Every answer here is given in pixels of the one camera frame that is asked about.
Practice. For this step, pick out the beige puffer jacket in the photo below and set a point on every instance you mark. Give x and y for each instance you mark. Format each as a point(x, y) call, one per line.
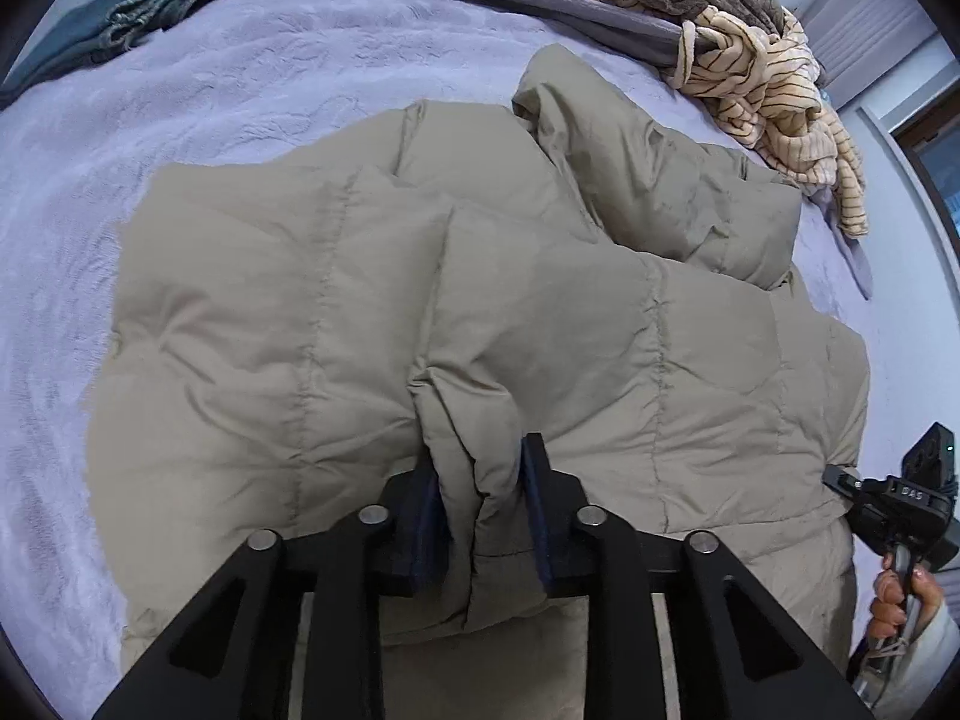
point(448, 278)

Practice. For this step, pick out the folded blue jeans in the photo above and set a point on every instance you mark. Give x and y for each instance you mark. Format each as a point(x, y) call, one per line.
point(92, 34)

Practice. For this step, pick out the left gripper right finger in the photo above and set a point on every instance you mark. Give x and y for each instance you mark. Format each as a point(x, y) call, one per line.
point(553, 500)

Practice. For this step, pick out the cream striped plush garment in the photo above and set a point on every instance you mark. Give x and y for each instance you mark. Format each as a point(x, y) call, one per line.
point(762, 90)

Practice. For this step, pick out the white sleeve right forearm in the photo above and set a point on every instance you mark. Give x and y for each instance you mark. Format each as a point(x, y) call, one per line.
point(915, 678)

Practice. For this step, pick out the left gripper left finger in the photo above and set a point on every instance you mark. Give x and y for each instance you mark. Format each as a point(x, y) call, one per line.
point(418, 553)

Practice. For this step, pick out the person's right hand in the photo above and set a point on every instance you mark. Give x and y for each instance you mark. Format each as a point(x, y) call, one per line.
point(888, 612)

